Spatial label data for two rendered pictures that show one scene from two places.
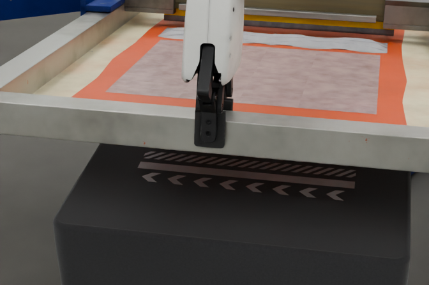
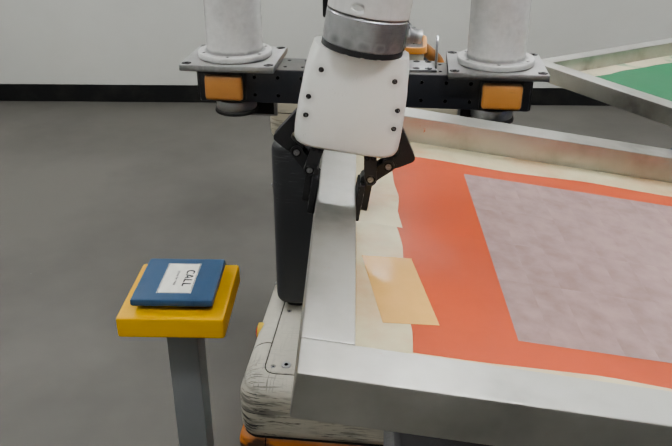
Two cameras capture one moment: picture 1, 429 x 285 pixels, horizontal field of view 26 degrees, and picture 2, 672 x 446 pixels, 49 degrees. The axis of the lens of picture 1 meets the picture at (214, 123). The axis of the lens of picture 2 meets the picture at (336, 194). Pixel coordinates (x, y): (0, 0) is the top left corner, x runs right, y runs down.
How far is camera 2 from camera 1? 103 cm
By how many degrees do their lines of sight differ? 71
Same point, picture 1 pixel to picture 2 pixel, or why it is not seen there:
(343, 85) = (635, 328)
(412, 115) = not seen: hidden behind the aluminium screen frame
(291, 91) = (564, 281)
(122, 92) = (468, 181)
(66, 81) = (481, 158)
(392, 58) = not seen: outside the picture
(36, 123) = not seen: hidden behind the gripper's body
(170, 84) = (522, 206)
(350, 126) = (328, 258)
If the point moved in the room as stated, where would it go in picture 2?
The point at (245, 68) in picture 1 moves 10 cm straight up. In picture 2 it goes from (635, 256) to (653, 169)
